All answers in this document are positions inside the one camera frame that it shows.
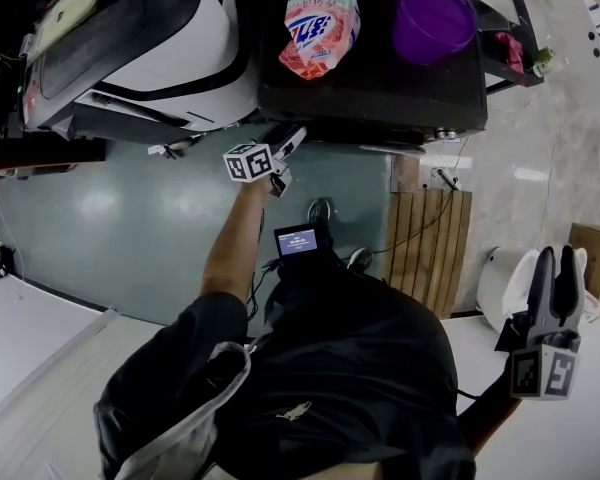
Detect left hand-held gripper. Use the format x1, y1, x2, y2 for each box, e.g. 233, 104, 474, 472
223, 124, 308, 199

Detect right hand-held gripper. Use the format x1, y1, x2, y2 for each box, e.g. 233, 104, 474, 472
495, 244, 586, 402

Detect person's right forearm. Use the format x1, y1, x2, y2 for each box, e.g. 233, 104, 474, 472
462, 367, 524, 457

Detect person's left forearm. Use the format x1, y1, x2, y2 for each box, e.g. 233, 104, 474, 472
199, 180, 272, 309

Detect pink detergent bag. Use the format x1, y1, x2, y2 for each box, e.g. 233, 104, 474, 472
278, 0, 361, 81

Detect white toilet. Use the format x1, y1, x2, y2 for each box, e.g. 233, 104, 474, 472
476, 245, 589, 332

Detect person's left shoe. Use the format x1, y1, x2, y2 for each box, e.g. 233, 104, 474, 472
307, 196, 334, 224

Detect person's shoe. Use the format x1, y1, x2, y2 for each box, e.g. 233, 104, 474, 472
347, 246, 374, 272
307, 196, 334, 224

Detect small black screen device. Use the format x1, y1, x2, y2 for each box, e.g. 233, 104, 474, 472
273, 222, 326, 262

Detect black washing machine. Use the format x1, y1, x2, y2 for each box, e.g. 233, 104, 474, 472
257, 0, 489, 155

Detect wooden slatted mat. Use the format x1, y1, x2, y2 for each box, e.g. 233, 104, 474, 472
383, 187, 474, 319

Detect person's right shoe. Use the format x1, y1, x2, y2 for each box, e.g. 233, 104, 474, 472
347, 246, 374, 272

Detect white and black appliance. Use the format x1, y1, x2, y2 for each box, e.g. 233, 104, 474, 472
19, 0, 261, 144

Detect white power strip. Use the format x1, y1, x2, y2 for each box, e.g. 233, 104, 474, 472
431, 166, 462, 192

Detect purple plastic bucket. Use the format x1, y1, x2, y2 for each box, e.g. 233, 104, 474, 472
392, 0, 477, 67

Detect small green item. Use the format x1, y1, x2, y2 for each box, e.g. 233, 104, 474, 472
532, 46, 556, 77

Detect person's body in black clothing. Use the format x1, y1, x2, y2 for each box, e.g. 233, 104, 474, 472
93, 267, 476, 480

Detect red cloth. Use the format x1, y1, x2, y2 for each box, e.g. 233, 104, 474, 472
494, 31, 525, 74

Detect white door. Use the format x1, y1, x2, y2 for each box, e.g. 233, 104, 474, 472
0, 307, 166, 480

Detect grey shoulder strap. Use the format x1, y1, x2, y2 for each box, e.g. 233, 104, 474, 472
93, 340, 252, 480

